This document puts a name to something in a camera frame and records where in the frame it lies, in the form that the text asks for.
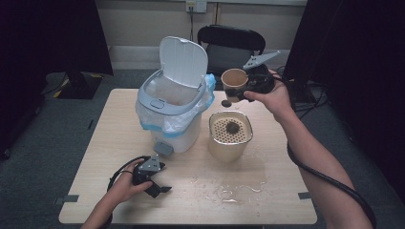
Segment clear blue-edged trash bag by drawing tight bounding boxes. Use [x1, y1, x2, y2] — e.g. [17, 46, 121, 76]
[135, 73, 217, 139]

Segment dark wet tea leaves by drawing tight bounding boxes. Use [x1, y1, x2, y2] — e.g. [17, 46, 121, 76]
[225, 120, 242, 135]

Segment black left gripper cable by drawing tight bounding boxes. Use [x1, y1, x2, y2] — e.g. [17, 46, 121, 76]
[106, 155, 151, 192]

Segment black floor cables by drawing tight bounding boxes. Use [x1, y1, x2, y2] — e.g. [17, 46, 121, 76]
[273, 65, 330, 134]

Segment white trash can grey lid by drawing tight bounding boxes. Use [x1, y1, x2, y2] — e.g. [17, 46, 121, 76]
[135, 35, 210, 157]

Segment black folding chair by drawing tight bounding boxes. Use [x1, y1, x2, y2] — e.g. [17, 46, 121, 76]
[196, 24, 266, 92]

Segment beige strainer bucket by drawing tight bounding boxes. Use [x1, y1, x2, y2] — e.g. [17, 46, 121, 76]
[207, 110, 254, 163]

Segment white wall socket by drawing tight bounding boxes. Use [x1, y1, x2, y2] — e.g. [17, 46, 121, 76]
[185, 0, 208, 14]

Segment spilled water puddle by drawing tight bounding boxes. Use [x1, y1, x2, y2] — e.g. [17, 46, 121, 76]
[190, 176, 267, 205]

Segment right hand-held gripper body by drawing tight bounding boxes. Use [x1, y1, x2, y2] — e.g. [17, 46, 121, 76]
[242, 50, 282, 94]

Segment brown paper cup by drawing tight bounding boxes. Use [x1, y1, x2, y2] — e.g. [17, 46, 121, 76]
[221, 68, 249, 104]

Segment black stand base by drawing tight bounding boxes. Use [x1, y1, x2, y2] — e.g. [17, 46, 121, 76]
[288, 77, 318, 104]
[56, 71, 104, 100]

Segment black curtain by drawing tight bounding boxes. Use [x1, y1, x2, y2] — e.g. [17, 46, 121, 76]
[0, 0, 115, 160]
[281, 0, 405, 195]

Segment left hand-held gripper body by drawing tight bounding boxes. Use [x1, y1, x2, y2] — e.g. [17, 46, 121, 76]
[132, 155, 166, 189]

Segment black wall power cable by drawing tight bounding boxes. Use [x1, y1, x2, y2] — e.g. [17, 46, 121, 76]
[188, 7, 196, 42]

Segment person's left hand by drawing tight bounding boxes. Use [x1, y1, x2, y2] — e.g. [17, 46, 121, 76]
[109, 158, 154, 204]

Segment person's right hand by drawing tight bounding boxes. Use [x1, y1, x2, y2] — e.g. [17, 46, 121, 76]
[243, 70, 295, 123]

